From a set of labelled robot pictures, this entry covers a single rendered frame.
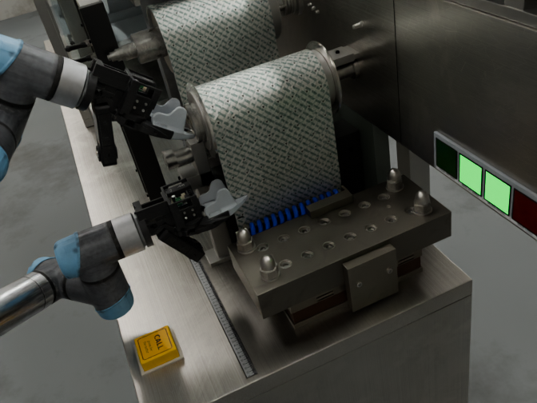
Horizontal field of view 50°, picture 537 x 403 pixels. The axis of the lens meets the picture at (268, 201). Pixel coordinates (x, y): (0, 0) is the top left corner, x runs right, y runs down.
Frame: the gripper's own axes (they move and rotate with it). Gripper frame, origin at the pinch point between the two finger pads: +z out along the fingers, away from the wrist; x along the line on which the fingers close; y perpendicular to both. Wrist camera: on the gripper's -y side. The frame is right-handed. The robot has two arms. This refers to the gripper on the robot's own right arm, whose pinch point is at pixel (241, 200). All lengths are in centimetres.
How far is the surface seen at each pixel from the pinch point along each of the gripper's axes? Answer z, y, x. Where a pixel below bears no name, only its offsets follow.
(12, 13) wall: -72, -104, 724
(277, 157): 9.0, 6.5, -0.2
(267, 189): 5.6, 0.4, -0.3
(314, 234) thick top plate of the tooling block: 9.7, -6.0, -11.0
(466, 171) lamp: 29.9, 9.7, -29.0
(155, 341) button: -25.1, -16.6, -9.6
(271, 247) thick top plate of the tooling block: 1.3, -6.0, -9.5
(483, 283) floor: 96, -109, 41
